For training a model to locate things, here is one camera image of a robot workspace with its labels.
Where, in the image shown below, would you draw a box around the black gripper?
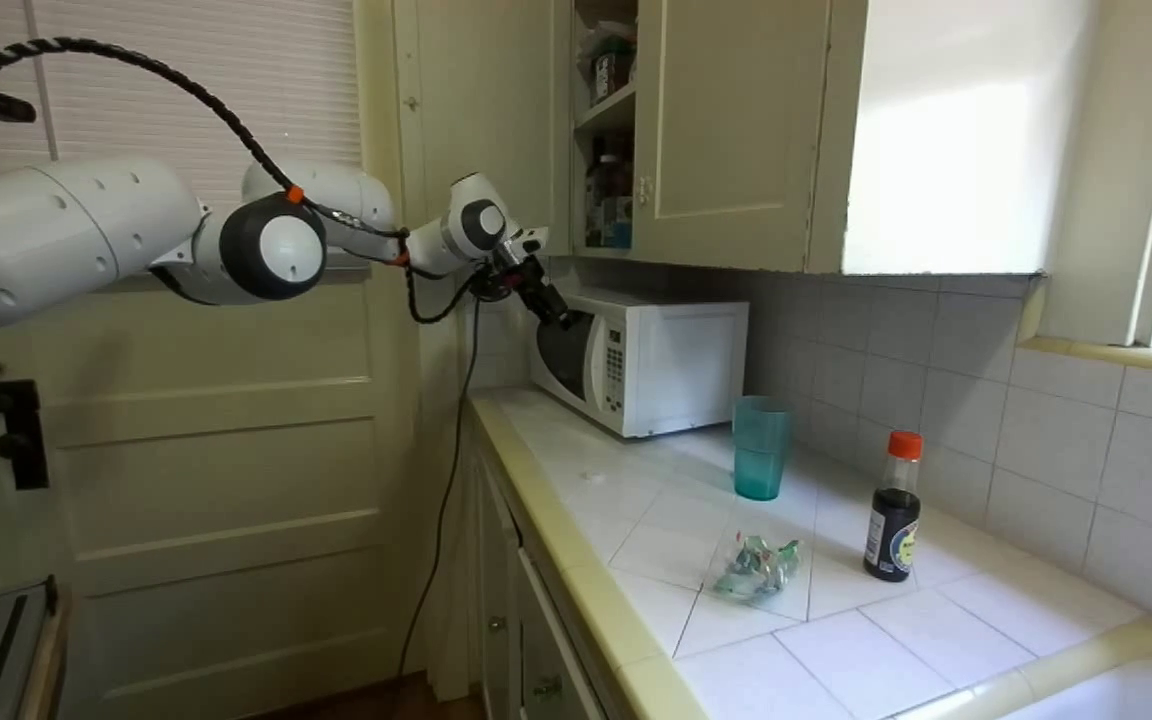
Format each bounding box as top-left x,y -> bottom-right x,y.
471,252 -> 593,333

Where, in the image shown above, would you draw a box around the black microwave door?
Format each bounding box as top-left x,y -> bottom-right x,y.
531,312 -> 598,422

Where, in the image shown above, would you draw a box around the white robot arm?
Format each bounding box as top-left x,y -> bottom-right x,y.
0,156 -> 576,328

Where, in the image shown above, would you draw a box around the white microwave oven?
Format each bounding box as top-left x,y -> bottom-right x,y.
568,291 -> 749,441

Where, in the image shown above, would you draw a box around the cream panelled door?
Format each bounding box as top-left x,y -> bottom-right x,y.
0,274 -> 408,720

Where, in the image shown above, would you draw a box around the black door latch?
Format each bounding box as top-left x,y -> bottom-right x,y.
0,382 -> 49,494

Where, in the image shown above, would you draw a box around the teal plastic cup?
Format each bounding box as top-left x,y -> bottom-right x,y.
732,398 -> 790,500

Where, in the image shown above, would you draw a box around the items on cabinet shelf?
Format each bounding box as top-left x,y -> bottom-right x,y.
576,17 -> 636,250

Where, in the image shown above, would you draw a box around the crumpled green plastic wrapper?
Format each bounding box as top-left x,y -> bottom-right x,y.
710,535 -> 801,606

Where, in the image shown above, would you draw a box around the cream lower cabinet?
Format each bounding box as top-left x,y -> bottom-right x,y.
471,445 -> 627,720

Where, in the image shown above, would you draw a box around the soy sauce bottle red cap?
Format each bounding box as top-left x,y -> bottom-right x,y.
862,430 -> 925,585

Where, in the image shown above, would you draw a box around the white window blind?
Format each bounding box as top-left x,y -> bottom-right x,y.
0,0 -> 360,217

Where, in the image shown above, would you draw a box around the white sink basin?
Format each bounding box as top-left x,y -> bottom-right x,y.
1004,659 -> 1152,720

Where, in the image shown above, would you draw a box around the black microwave power cord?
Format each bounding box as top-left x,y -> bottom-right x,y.
390,291 -> 488,686

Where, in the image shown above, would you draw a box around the cream upper wall cabinet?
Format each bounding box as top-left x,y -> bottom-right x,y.
565,0 -> 1090,278

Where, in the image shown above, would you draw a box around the window frame right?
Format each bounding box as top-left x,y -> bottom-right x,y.
1022,0 -> 1152,367

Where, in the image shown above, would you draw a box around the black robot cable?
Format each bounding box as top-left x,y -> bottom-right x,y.
0,37 -> 479,328

